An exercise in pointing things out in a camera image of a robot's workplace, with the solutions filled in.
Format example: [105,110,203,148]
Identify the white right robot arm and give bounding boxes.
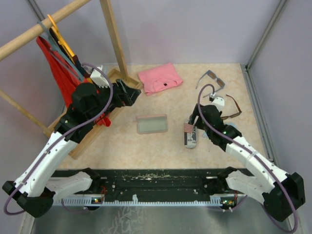
[189,103,306,222]

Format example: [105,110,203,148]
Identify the pink glasses case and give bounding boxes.
[136,114,168,135]

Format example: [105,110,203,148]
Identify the red hanging shirt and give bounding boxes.
[35,36,112,129]

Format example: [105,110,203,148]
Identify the tortoiseshell brown sunglasses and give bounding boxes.
[221,94,242,120]

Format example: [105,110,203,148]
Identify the flag newspaper print glasses case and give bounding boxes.
[183,120,197,149]

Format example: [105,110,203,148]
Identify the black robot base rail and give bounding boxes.
[54,169,247,212]

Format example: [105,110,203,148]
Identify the yellow hanger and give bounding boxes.
[47,14,87,81]

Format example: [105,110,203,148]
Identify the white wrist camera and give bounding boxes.
[90,68,109,88]
[209,93,225,112]

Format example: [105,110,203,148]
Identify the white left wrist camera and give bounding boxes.
[90,68,109,88]

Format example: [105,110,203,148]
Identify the folded pink shirt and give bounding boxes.
[138,63,183,96]

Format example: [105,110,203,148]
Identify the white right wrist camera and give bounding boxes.
[209,93,225,112]

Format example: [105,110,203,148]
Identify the grey blue hanger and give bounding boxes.
[37,21,84,82]

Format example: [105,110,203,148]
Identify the wooden clothes rack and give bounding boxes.
[0,0,142,159]

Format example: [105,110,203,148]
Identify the light blue cleaning cloth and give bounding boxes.
[202,122,238,138]

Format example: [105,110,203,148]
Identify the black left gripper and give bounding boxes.
[87,78,141,122]

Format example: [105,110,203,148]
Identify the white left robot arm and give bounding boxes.
[2,79,141,218]

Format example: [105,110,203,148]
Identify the grey blue frame sunglasses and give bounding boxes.
[195,70,226,98]

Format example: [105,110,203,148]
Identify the dark navy garment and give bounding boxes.
[49,27,93,83]

